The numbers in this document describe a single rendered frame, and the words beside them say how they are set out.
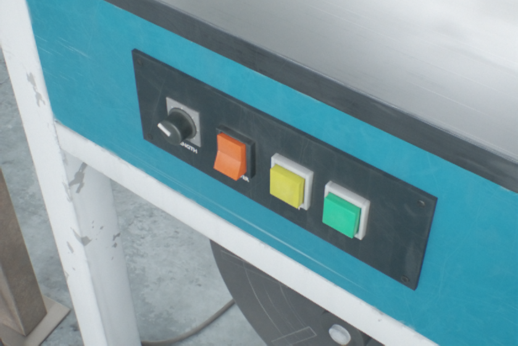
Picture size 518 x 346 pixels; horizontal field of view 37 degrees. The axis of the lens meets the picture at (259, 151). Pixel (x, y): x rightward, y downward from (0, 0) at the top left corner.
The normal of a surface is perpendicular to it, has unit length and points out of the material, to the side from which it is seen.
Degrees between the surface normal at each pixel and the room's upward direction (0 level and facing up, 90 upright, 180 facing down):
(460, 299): 90
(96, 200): 90
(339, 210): 90
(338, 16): 0
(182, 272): 0
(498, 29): 0
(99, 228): 90
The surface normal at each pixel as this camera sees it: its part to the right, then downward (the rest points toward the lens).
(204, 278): 0.00, -0.73
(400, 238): -0.61, 0.55
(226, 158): -0.56, 0.22
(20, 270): 0.87, 0.34
